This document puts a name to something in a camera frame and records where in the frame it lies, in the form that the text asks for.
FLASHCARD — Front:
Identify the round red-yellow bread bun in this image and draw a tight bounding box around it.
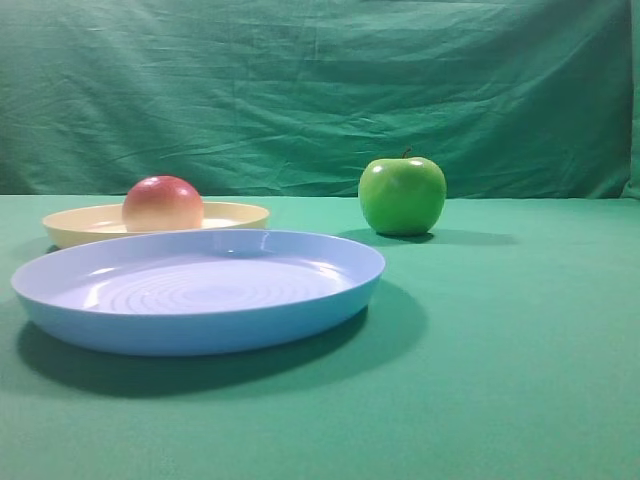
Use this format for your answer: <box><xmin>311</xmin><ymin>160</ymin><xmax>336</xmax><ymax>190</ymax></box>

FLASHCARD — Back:
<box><xmin>122</xmin><ymin>176</ymin><xmax>204</xmax><ymax>232</ymax></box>

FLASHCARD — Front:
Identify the green apple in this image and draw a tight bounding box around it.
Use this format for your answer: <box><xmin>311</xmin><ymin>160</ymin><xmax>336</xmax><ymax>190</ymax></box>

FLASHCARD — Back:
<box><xmin>358</xmin><ymin>151</ymin><xmax>447</xmax><ymax>237</ymax></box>

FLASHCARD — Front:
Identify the cream yellow plastic plate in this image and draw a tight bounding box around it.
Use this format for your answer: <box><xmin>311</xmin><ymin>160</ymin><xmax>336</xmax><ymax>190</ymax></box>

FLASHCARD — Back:
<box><xmin>42</xmin><ymin>202</ymin><xmax>270</xmax><ymax>249</ymax></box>

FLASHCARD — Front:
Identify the green table cloth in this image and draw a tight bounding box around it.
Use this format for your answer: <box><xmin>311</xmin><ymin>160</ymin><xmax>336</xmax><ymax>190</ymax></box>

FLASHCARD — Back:
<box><xmin>1</xmin><ymin>196</ymin><xmax>639</xmax><ymax>479</ymax></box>

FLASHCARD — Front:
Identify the blue plastic plate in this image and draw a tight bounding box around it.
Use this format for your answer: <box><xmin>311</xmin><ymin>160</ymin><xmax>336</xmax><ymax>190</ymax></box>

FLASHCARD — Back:
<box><xmin>11</xmin><ymin>229</ymin><xmax>386</xmax><ymax>357</ymax></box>

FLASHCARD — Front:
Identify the green backdrop cloth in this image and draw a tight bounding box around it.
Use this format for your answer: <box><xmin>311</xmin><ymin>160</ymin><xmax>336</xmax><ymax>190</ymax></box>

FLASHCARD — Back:
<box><xmin>1</xmin><ymin>1</ymin><xmax>639</xmax><ymax>198</ymax></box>

